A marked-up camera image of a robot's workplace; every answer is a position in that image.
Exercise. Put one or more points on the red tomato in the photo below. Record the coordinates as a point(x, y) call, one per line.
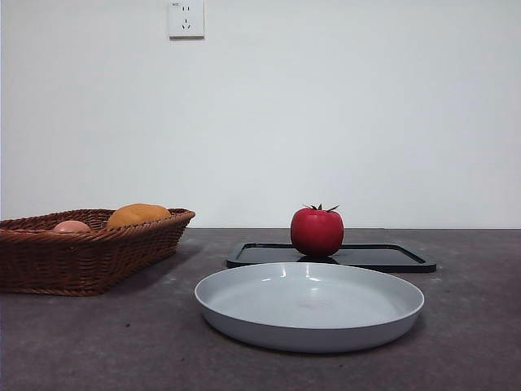
point(316, 230)

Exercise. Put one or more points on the orange bread roll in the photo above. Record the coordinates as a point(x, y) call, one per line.
point(138, 213)

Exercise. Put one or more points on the grey round plate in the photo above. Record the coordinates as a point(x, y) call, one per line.
point(309, 309)

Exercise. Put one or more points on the black rectangular tray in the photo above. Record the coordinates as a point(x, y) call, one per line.
point(378, 254)

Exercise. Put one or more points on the brown wicker basket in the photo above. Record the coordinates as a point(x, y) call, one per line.
point(81, 260)

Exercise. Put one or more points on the pink egg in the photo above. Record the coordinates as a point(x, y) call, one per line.
point(71, 226)

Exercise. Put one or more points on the white wall socket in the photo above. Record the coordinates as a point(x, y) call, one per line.
point(186, 20)

